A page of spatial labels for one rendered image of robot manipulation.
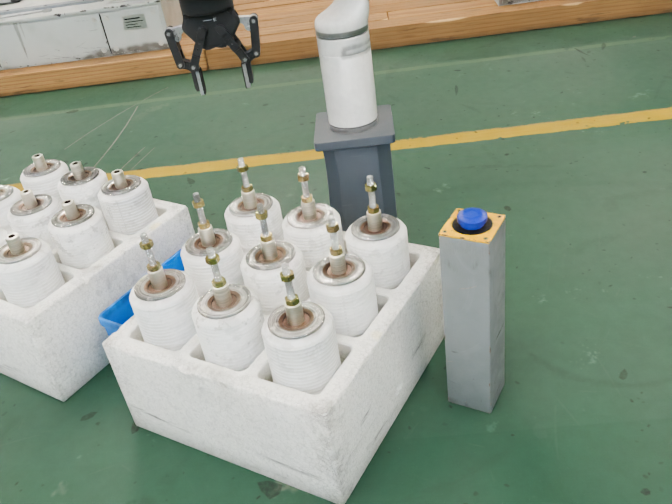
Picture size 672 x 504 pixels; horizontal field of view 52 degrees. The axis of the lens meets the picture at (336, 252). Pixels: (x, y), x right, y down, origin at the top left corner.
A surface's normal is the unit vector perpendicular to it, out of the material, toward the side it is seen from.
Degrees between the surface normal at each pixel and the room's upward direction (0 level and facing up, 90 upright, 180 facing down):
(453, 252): 90
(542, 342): 0
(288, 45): 90
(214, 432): 90
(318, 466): 90
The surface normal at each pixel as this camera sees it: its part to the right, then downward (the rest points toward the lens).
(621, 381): -0.13, -0.83
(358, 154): -0.01, 0.55
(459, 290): -0.48, 0.54
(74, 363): 0.84, 0.19
